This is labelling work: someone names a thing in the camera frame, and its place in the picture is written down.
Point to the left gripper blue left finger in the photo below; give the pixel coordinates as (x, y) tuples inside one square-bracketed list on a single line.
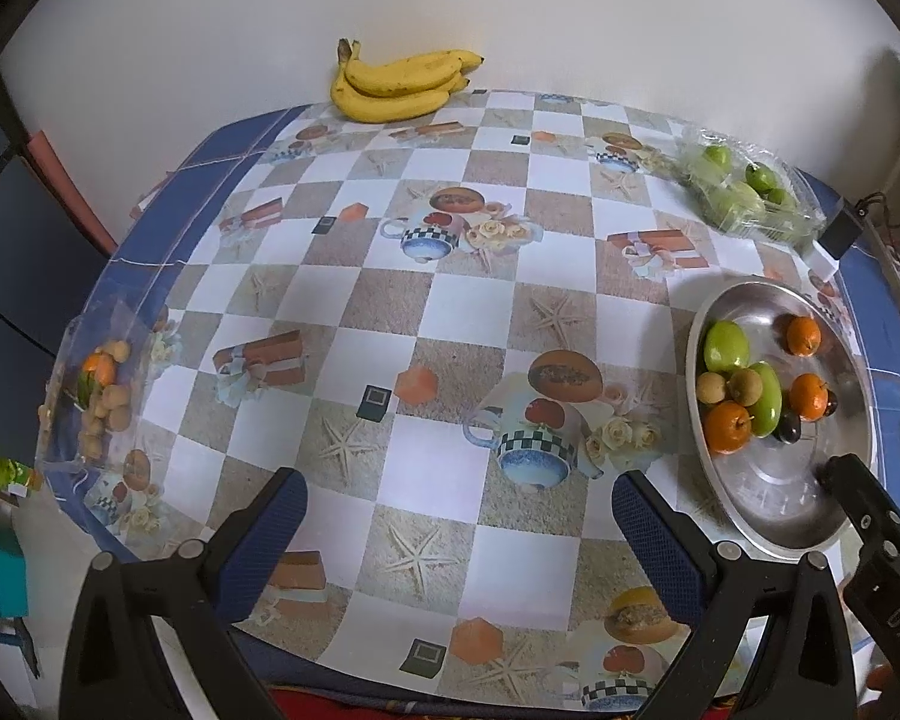
[(247, 547)]

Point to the yellow banana bunch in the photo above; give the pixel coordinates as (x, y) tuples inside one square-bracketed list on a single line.
[(399, 91)]

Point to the stainless steel bowl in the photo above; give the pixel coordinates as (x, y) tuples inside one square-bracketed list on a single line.
[(770, 490)]

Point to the clear pack of green fruits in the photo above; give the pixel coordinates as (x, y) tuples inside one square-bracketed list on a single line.
[(744, 190)]

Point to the small brown longan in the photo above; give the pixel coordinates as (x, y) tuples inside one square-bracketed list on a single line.
[(711, 388)]

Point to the black power adapter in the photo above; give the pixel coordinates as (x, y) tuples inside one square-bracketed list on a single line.
[(843, 228)]

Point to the checkered printed tablecloth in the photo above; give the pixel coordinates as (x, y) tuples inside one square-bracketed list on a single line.
[(460, 330)]

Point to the clear bag of small fruits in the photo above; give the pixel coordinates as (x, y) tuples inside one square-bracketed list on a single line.
[(91, 416)]

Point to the dark purple plum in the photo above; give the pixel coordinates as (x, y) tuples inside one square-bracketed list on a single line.
[(789, 427)]

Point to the orange tangerine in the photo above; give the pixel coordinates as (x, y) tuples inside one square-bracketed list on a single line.
[(727, 427), (803, 337), (808, 397)]

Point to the small dark fruit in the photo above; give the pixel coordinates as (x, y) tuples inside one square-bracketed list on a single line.
[(832, 403)]

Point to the green apple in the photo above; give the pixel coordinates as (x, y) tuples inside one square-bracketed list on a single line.
[(765, 414), (726, 347)]

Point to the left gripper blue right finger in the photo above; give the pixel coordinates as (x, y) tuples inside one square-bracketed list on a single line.
[(671, 549)]

